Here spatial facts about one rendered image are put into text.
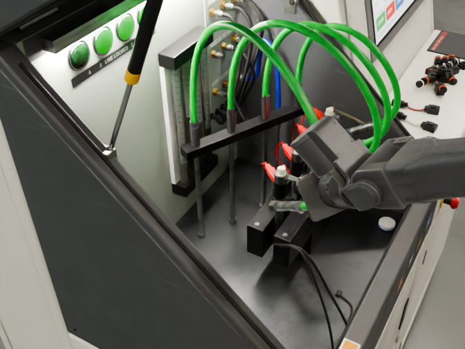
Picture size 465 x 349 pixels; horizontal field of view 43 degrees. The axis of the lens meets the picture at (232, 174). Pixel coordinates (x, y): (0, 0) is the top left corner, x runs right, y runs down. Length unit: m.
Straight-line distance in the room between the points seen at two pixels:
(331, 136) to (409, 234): 0.58
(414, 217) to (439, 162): 0.70
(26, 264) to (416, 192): 0.81
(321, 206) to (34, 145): 0.44
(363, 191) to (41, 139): 0.48
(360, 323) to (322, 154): 0.44
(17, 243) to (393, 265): 0.73
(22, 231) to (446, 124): 1.04
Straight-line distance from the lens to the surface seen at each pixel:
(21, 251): 1.21
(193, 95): 1.16
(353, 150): 0.75
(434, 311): 2.42
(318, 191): 0.86
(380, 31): 1.57
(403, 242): 1.27
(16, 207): 1.10
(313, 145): 0.75
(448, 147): 0.65
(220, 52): 1.35
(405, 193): 0.68
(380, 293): 1.16
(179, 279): 0.91
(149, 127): 1.22
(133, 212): 0.87
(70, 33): 0.94
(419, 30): 1.91
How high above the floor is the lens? 1.83
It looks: 39 degrees down
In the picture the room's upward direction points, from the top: 1 degrees counter-clockwise
